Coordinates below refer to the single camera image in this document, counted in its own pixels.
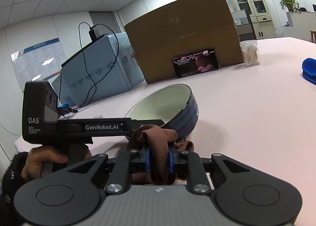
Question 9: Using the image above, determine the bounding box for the brown cleaning cloth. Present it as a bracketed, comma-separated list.
[126, 125, 194, 185]

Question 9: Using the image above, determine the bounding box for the dark blue ceramic bowl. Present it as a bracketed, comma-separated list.
[125, 84, 199, 141]

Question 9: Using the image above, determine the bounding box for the left hand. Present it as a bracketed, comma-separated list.
[21, 146, 68, 181]

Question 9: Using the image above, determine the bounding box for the black clamp tool pile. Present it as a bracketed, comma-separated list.
[57, 103, 78, 116]

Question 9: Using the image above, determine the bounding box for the light blue printed carton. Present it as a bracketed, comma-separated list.
[52, 32, 144, 107]

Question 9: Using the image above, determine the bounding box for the smartphone playing video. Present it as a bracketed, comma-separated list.
[172, 48, 220, 78]

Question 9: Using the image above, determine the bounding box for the black power adapter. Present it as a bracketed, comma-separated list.
[88, 26, 101, 43]

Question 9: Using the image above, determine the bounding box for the large brown cardboard box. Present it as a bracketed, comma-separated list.
[125, 0, 243, 84]

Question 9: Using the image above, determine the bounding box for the clear cotton swab jar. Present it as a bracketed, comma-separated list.
[239, 40, 260, 66]

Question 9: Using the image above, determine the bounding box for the blue cloth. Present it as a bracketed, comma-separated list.
[302, 58, 316, 85]

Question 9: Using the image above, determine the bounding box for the beige filing cabinet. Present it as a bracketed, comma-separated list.
[229, 0, 276, 40]

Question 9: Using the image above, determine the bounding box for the white reception counter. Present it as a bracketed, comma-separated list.
[282, 12, 316, 42]

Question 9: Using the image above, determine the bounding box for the wooden stool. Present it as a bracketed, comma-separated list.
[309, 30, 316, 43]

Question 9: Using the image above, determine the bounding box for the green potted plant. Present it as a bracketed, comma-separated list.
[280, 0, 300, 12]

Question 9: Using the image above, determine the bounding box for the black power cable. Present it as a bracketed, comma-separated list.
[72, 21, 121, 113]

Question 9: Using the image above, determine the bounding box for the wall notice board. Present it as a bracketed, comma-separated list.
[11, 38, 66, 91]

